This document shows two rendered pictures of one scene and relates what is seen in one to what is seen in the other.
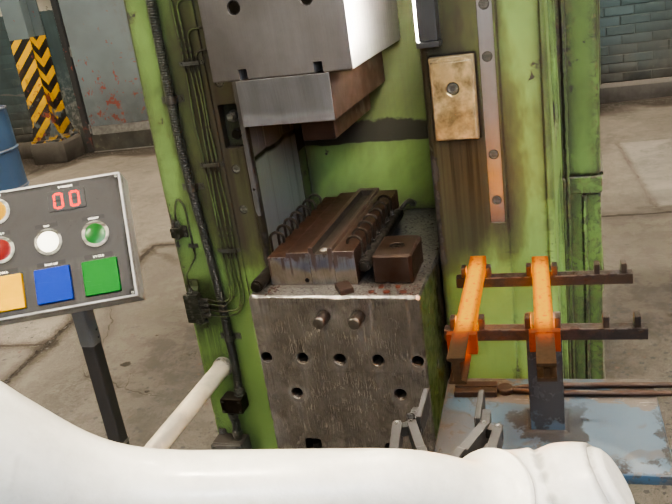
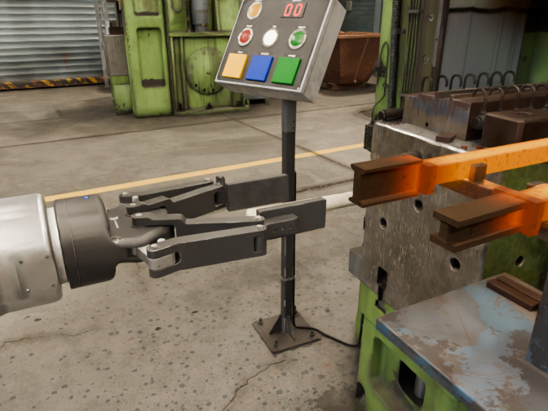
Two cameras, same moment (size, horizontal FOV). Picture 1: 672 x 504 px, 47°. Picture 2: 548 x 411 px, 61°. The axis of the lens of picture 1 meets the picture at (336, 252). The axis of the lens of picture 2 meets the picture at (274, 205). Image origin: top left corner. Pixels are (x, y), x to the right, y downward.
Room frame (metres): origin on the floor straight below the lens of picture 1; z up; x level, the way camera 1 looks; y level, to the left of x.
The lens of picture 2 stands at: (0.59, -0.43, 1.16)
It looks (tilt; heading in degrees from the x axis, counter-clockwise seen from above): 23 degrees down; 46
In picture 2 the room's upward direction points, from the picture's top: straight up
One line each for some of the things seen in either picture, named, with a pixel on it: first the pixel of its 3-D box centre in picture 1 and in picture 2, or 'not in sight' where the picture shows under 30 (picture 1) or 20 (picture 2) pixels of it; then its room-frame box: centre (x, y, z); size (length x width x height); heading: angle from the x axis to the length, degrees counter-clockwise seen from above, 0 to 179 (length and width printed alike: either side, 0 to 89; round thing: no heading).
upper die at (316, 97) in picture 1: (317, 81); not in sight; (1.74, -0.01, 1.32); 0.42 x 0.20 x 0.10; 160
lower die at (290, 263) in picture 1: (339, 231); (502, 103); (1.74, -0.01, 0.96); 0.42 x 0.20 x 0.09; 160
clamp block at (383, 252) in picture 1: (398, 258); (522, 130); (1.54, -0.13, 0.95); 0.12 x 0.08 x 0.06; 160
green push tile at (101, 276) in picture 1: (101, 276); (286, 71); (1.54, 0.50, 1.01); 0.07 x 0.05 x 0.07; 95
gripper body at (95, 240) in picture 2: not in sight; (117, 234); (0.74, -0.08, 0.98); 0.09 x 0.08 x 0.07; 162
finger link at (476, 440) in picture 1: (467, 451); (200, 233); (0.79, -0.12, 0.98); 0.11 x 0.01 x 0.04; 141
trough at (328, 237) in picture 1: (347, 217); (514, 90); (1.73, -0.04, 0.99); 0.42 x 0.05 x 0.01; 160
